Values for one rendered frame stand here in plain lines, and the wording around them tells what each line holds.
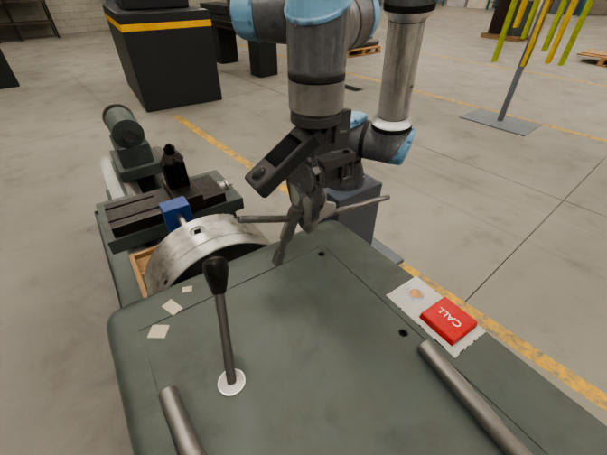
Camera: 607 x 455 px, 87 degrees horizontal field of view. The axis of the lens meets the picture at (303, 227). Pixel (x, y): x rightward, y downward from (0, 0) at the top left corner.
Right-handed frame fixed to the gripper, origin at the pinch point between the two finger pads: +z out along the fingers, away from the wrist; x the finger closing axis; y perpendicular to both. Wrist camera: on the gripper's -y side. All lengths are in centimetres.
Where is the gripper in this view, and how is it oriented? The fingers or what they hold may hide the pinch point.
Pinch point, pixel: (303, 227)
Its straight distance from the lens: 55.9
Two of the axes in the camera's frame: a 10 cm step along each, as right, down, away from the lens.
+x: -5.6, -5.2, 6.4
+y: 8.3, -3.5, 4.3
